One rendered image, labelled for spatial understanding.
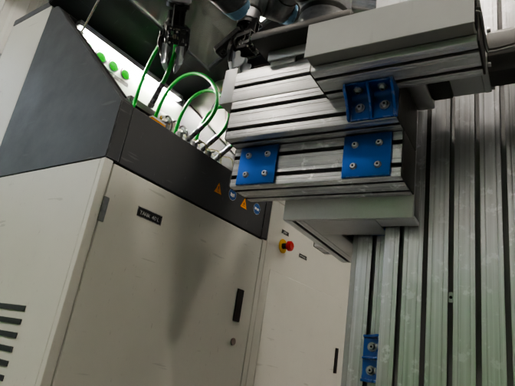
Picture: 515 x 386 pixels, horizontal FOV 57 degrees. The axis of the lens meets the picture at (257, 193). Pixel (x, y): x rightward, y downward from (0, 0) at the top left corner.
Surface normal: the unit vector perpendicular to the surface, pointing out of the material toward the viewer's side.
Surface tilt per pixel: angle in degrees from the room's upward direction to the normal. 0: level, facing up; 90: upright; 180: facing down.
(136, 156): 90
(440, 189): 90
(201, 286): 90
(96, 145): 90
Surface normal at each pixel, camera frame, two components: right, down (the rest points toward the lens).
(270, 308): 0.81, -0.07
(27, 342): -0.56, -0.37
